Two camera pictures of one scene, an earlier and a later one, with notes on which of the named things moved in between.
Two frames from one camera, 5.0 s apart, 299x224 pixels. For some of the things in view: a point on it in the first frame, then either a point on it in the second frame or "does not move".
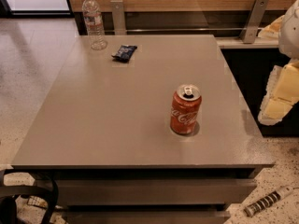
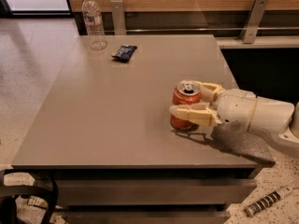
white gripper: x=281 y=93 -> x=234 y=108
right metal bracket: x=256 y=16 does not move
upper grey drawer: x=154 y=192 does not move
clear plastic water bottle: x=92 y=18 does not move
